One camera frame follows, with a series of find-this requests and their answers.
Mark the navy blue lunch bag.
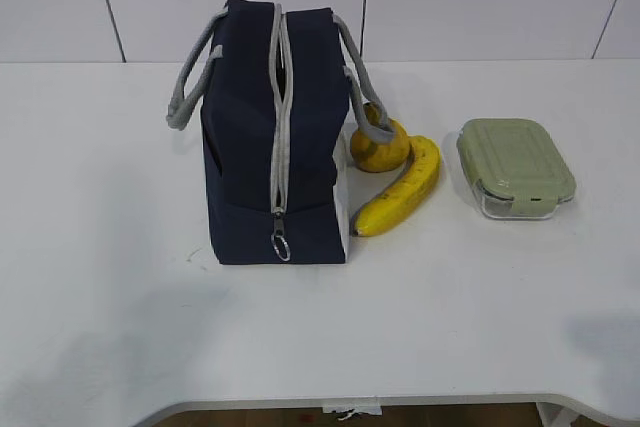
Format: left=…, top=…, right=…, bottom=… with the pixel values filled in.
left=166, top=0, right=395, bottom=265

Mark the yellow pear fruit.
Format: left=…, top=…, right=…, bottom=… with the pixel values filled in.
left=350, top=119, right=410, bottom=173

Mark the yellow banana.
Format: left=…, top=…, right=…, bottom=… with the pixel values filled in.
left=352, top=135, right=441, bottom=237

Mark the white tape scrap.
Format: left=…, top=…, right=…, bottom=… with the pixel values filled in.
left=321, top=398, right=382, bottom=421

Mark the green lid glass container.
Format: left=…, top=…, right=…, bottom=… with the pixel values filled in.
left=456, top=118, right=577, bottom=220

